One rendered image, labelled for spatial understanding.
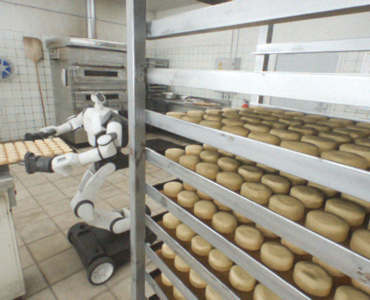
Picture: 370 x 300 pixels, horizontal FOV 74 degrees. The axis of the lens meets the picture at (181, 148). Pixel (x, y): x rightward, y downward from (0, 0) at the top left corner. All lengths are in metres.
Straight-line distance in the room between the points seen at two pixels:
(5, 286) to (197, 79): 1.84
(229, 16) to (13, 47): 5.48
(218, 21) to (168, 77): 0.15
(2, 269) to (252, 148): 1.79
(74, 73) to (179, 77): 4.53
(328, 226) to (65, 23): 5.97
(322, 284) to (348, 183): 0.17
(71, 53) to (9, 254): 3.73
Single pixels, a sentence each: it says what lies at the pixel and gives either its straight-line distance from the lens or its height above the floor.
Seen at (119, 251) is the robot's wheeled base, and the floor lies 0.17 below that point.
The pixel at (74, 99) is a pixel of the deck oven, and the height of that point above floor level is 0.95.
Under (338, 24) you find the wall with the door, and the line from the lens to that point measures 4.81.
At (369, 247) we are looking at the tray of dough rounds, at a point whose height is 1.33.
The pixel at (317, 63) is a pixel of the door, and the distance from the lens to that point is 4.83.
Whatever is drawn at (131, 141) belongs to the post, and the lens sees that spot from 0.58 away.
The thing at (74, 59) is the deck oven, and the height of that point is 1.65.
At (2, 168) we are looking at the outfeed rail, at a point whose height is 0.86.
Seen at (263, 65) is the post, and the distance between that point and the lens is 0.86.
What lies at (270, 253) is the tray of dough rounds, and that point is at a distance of 0.45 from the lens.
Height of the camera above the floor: 1.51
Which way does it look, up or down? 17 degrees down
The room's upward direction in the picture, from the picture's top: 3 degrees clockwise
